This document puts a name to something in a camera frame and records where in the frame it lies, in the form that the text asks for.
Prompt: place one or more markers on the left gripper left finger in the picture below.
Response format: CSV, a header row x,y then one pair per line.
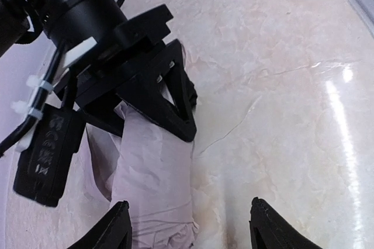
x,y
113,231

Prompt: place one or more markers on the pink folding umbrella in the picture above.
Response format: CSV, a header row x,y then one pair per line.
x,y
148,167

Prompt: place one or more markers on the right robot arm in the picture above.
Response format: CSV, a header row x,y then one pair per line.
x,y
71,21

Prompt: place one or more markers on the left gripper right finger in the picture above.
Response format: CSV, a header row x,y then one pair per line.
x,y
269,230

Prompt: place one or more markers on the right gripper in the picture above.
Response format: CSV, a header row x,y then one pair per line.
x,y
133,64

